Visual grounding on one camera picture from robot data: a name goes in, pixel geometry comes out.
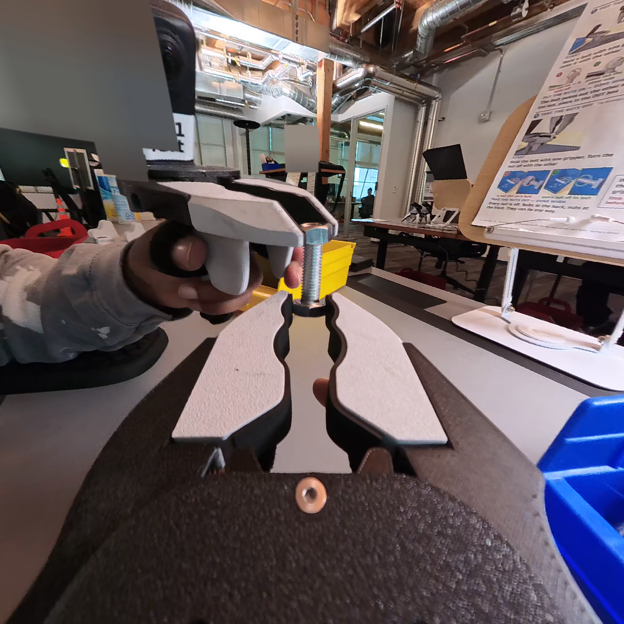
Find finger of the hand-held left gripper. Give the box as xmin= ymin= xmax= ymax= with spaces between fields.
xmin=233 ymin=177 xmax=339 ymax=280
xmin=160 ymin=181 xmax=306 ymax=296

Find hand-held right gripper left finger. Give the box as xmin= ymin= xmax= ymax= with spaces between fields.
xmin=171 ymin=291 xmax=293 ymax=445

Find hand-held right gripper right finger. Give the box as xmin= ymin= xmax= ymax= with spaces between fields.
xmin=325 ymin=292 xmax=449 ymax=447

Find silver hex bolt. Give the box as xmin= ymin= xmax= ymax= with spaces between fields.
xmin=292 ymin=244 xmax=327 ymax=318

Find person's left forearm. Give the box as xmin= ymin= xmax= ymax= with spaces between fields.
xmin=0 ymin=241 xmax=172 ymax=367

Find yellow plastic bin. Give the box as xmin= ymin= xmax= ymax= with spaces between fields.
xmin=240 ymin=239 xmax=358 ymax=313

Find wooden desk black legs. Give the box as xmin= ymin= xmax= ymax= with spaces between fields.
xmin=350 ymin=217 xmax=500 ymax=304

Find blue white wipes canister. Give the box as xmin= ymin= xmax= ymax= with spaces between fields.
xmin=95 ymin=175 xmax=122 ymax=221

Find white charging dock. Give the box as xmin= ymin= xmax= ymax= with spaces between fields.
xmin=88 ymin=219 xmax=147 ymax=244

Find small black panel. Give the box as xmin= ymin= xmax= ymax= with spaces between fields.
xmin=422 ymin=144 xmax=469 ymax=182

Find small wooden board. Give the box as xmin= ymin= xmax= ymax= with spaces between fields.
xmin=430 ymin=178 xmax=474 ymax=211

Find black office chair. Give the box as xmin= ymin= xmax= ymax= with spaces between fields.
xmin=414 ymin=239 xmax=488 ymax=293

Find white stand rod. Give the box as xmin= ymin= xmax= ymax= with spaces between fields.
xmin=501 ymin=248 xmax=519 ymax=313

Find red box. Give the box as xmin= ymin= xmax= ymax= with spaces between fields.
xmin=516 ymin=297 xmax=584 ymax=331

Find black jacket yellow print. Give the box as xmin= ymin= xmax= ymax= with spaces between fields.
xmin=0 ymin=180 xmax=42 ymax=240

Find blue plastic bin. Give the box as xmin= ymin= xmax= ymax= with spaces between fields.
xmin=536 ymin=395 xmax=624 ymax=624

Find printed instruction poster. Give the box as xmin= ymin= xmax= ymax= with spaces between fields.
xmin=470 ymin=0 xmax=624 ymax=231

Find silver ventilation duct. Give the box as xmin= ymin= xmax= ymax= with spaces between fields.
xmin=417 ymin=0 xmax=490 ymax=57
xmin=331 ymin=66 xmax=442 ymax=205
xmin=195 ymin=19 xmax=337 ymax=115

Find wooden support post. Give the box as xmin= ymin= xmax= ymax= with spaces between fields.
xmin=317 ymin=58 xmax=335 ymax=164

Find black wall screen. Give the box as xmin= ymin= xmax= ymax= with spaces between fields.
xmin=0 ymin=128 xmax=100 ymax=215

